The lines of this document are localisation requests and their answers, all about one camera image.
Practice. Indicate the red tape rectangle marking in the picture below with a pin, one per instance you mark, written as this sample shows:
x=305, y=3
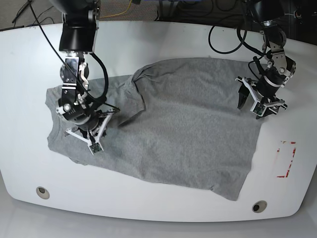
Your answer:
x=284, y=158

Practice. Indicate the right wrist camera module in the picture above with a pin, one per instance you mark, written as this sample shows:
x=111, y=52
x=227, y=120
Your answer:
x=95, y=148

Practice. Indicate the left table cable grommet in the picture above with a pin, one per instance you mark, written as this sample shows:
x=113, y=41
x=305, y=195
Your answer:
x=42, y=193

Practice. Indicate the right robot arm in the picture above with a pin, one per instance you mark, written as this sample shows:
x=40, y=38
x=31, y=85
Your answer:
x=80, y=20

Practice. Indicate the right table cable grommet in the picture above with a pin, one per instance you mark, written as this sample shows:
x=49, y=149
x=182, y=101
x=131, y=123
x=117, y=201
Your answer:
x=259, y=206

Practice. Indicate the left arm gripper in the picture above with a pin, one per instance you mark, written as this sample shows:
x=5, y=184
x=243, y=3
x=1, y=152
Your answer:
x=249, y=87

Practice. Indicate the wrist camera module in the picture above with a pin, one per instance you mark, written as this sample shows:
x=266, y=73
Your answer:
x=258, y=108
x=95, y=148

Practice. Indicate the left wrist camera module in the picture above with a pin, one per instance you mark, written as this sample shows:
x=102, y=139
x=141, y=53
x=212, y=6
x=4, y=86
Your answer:
x=258, y=108

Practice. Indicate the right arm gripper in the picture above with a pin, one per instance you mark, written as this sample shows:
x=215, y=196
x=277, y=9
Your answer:
x=91, y=129

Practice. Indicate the table cable grommet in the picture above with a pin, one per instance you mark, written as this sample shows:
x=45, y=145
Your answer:
x=42, y=193
x=259, y=206

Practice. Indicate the grey t-shirt with black lettering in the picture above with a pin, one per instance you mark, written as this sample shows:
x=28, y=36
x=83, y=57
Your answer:
x=178, y=124

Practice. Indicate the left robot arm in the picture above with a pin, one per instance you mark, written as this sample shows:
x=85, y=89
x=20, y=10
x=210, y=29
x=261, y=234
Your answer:
x=274, y=66

